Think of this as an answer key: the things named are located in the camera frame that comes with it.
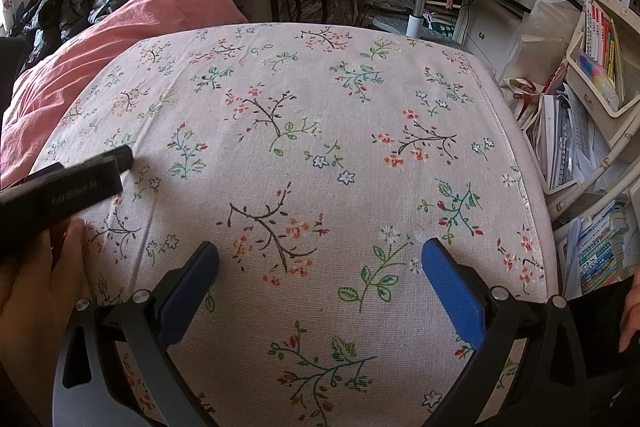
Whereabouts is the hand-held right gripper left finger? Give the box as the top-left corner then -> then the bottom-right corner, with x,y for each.
52,241 -> 221,427

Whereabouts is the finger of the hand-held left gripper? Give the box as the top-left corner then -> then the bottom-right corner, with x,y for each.
21,162 -> 65,182
87,145 -> 134,171

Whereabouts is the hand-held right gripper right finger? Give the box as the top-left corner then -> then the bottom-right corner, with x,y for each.
421,237 -> 588,427

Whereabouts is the person's left hand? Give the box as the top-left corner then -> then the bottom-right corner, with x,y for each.
0,217 -> 91,383

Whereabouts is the person's right hand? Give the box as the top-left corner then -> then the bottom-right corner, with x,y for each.
618,267 -> 640,354

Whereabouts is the pink blanket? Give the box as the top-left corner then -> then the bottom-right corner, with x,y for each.
0,0 -> 249,190

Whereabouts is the floral table cloth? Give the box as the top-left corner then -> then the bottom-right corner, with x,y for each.
30,22 -> 561,427

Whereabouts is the stack of colourful books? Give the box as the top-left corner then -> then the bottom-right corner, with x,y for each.
575,202 -> 631,295

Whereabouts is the person's right leg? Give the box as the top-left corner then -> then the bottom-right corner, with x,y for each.
567,279 -> 636,378

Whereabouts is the black puffer jacket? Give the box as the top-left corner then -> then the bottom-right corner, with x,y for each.
0,0 -> 151,72

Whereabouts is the pile of papers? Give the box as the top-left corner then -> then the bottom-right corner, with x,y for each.
525,82 -> 611,192

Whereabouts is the white bookshelf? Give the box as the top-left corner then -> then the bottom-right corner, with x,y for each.
525,0 -> 640,298

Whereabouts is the white plastic bag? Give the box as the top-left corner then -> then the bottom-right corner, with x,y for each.
520,0 -> 583,82

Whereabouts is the row of upright books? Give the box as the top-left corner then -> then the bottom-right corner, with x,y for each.
585,2 -> 621,82

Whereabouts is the tote bag with red handles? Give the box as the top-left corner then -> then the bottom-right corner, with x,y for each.
500,77 -> 551,128

